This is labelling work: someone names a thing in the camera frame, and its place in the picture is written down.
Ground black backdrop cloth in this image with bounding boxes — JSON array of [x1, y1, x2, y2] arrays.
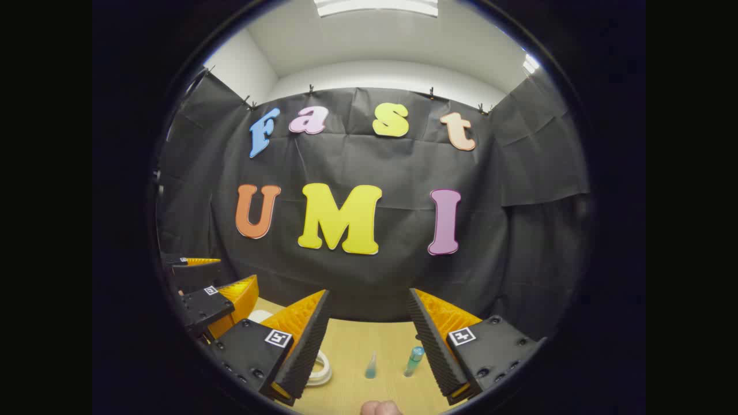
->
[[156, 68, 592, 341]]

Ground teal skin care bottle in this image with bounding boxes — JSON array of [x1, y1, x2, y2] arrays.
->
[[404, 346, 426, 378]]

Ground white suitcase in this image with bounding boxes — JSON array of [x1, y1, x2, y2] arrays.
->
[[248, 310, 334, 387]]

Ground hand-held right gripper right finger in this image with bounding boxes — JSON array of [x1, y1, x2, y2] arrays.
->
[[408, 287, 545, 406]]

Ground long ceiling light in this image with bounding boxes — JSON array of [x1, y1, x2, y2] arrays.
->
[[314, 0, 439, 18]]

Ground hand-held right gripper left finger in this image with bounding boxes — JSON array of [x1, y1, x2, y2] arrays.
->
[[209, 288, 332, 407]]

